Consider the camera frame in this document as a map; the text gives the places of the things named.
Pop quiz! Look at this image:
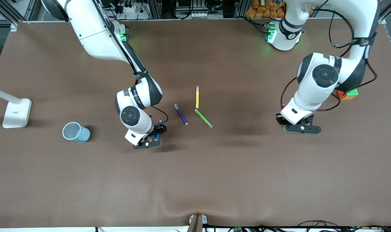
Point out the purple marker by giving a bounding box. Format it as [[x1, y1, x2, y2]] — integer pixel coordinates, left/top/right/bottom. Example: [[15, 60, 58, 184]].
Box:
[[174, 103, 188, 126]]

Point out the green marker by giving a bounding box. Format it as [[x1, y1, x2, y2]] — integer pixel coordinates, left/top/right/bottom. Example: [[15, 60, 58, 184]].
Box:
[[195, 109, 214, 129]]

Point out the colourful puzzle cube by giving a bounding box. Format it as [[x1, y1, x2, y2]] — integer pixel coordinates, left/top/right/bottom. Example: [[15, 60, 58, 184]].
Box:
[[337, 88, 359, 101]]

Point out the brown table cover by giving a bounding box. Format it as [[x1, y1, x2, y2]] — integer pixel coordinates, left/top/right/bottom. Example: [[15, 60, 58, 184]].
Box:
[[0, 18, 391, 228]]

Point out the blue mesh cup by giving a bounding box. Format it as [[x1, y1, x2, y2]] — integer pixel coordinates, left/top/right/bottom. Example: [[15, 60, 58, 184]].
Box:
[[62, 121, 91, 143]]

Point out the metal table clamp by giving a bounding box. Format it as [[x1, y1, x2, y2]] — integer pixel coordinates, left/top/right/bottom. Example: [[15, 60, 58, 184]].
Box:
[[188, 214, 207, 232]]

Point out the orange snack pile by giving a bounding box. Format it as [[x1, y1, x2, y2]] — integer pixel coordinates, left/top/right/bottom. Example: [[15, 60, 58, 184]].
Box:
[[246, 0, 286, 19]]

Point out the white desk lamp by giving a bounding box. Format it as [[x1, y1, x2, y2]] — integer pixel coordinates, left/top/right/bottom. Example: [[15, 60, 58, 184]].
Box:
[[0, 85, 32, 129]]

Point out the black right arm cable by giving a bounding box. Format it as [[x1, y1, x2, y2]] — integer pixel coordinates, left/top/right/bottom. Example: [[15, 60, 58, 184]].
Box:
[[97, 0, 169, 128]]

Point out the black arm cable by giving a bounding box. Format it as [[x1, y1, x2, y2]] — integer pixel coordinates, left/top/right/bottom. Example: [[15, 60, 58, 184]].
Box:
[[281, 8, 378, 111], [97, 0, 169, 128]]

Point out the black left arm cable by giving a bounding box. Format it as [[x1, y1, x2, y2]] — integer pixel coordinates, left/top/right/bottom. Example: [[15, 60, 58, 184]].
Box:
[[281, 8, 378, 111]]

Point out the black cable bundle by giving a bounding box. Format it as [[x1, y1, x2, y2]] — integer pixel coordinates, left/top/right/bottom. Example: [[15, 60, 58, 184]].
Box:
[[297, 220, 391, 232]]

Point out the aluminium frame profile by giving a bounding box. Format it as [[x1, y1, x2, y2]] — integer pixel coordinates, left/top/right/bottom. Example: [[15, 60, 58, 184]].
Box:
[[377, 0, 391, 25], [0, 0, 38, 24]]

